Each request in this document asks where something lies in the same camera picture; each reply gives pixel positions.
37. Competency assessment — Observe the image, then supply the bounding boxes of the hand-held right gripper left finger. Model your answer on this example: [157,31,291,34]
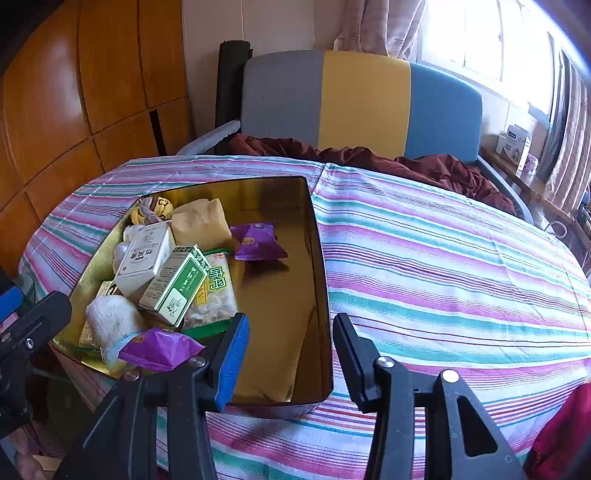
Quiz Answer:
[53,313,250,480]

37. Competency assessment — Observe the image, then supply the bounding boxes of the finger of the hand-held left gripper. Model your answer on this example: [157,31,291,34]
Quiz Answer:
[0,286,23,326]
[0,291,72,365]

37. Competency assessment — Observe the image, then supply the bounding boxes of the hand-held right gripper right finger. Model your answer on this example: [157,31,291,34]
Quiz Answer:
[332,313,527,480]

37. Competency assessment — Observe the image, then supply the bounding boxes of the yellow green packet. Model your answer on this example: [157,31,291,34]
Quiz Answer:
[78,320,100,349]

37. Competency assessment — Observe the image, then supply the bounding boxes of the green-edged snack packet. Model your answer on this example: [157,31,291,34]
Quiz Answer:
[182,249,238,335]

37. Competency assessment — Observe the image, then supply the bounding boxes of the white fuzzy snack packet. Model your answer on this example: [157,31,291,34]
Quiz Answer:
[85,295,148,363]

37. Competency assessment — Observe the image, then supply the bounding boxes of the purple snack packet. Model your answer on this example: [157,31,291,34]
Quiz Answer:
[117,328,206,372]
[229,222,288,261]

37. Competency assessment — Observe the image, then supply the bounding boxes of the gold tin box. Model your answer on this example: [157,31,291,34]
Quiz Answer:
[51,175,334,407]

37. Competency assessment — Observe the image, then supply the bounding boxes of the green and white box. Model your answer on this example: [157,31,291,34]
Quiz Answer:
[139,244,212,326]

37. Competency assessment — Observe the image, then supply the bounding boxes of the white round packet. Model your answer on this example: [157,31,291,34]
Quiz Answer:
[112,240,132,273]

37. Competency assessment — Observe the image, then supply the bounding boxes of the white medicine box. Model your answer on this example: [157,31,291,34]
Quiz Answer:
[114,224,176,303]

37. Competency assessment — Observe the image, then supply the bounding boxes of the tan snack packet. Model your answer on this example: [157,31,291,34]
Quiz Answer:
[171,198,234,252]

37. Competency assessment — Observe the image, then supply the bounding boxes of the striped tablecloth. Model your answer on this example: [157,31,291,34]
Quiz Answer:
[18,154,591,480]

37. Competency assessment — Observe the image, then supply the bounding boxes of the maroon blanket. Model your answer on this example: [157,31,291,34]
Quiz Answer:
[226,134,518,215]

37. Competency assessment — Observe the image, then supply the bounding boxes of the wooden wardrobe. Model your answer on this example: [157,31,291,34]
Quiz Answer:
[0,0,192,278]

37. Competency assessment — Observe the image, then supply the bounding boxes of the person's red clothing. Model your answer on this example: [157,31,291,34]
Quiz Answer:
[524,383,591,480]

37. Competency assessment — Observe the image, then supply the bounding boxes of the wooden side table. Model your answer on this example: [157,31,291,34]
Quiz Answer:
[480,145,591,259]

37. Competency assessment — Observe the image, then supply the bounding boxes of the grey yellow blue sofa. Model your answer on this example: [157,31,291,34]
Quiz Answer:
[175,50,536,227]

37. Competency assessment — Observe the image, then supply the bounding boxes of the white cardboard box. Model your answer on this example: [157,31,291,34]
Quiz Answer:
[496,124,532,171]

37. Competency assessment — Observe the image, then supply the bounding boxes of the black rolled mat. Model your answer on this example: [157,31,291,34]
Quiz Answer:
[215,41,252,134]

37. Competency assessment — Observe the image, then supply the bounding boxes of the striped curtain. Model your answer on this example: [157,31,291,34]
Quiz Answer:
[540,32,591,213]

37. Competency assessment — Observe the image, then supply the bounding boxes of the beige patterned curtain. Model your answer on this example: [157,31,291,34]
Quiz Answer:
[332,0,426,61]

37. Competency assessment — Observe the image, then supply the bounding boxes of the window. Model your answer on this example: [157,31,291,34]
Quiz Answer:
[416,0,555,116]

